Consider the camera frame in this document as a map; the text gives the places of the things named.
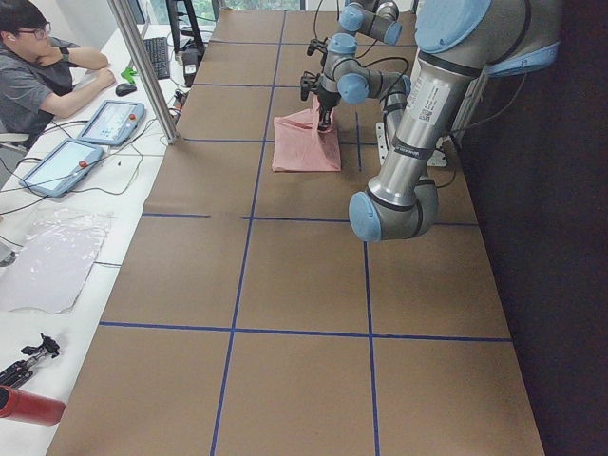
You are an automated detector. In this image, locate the seated person grey shirt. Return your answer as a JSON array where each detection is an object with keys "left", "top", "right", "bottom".
[{"left": 1, "top": 1, "right": 116, "bottom": 149}]

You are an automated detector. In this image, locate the black folded tripod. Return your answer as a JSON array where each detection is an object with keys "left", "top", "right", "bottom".
[{"left": 1, "top": 333, "right": 60, "bottom": 389}]

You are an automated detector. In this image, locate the red cylinder bottle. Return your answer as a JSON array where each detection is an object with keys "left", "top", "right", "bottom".
[{"left": 1, "top": 386, "right": 66, "bottom": 427}]

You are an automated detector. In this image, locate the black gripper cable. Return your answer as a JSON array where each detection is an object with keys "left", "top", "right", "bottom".
[
  {"left": 355, "top": 56, "right": 411, "bottom": 110},
  {"left": 311, "top": 0, "right": 346, "bottom": 48}
]

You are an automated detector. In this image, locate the black keyboard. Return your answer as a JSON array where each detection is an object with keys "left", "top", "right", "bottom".
[{"left": 142, "top": 37, "right": 170, "bottom": 80}]

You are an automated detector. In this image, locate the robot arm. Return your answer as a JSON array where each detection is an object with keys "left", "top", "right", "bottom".
[
  {"left": 301, "top": 1, "right": 562, "bottom": 242},
  {"left": 321, "top": 1, "right": 403, "bottom": 82}
]

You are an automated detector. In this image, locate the blue teach pendant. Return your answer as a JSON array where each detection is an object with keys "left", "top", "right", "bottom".
[
  {"left": 19, "top": 139, "right": 104, "bottom": 198},
  {"left": 78, "top": 100, "right": 145, "bottom": 146}
]

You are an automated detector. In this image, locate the black computer mouse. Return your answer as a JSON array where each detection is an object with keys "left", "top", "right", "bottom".
[{"left": 115, "top": 83, "right": 137, "bottom": 97}]

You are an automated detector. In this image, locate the lower blue teach pendant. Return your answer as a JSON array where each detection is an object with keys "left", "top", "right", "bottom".
[{"left": 19, "top": 139, "right": 104, "bottom": 198}]

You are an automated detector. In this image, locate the upper blue teach pendant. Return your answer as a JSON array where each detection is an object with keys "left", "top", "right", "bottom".
[{"left": 78, "top": 100, "right": 145, "bottom": 146}]

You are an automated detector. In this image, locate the clear plastic garment bag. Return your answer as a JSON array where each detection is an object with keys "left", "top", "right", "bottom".
[{"left": 1, "top": 208, "right": 115, "bottom": 314}]

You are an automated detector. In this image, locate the pink Snoopy t-shirt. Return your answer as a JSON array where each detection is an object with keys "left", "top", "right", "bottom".
[{"left": 272, "top": 95, "right": 341, "bottom": 172}]

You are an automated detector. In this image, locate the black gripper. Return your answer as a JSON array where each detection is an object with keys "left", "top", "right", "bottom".
[
  {"left": 316, "top": 85, "right": 339, "bottom": 131},
  {"left": 321, "top": 48, "right": 333, "bottom": 76}
]

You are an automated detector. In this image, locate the aluminium frame post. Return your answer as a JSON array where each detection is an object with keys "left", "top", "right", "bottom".
[{"left": 107, "top": 0, "right": 179, "bottom": 144}]

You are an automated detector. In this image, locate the green small object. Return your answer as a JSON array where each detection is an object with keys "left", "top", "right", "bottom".
[{"left": 121, "top": 67, "right": 138, "bottom": 84}]

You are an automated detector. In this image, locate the brown paper table mat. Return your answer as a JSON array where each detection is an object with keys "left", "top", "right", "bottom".
[{"left": 49, "top": 10, "right": 542, "bottom": 455}]

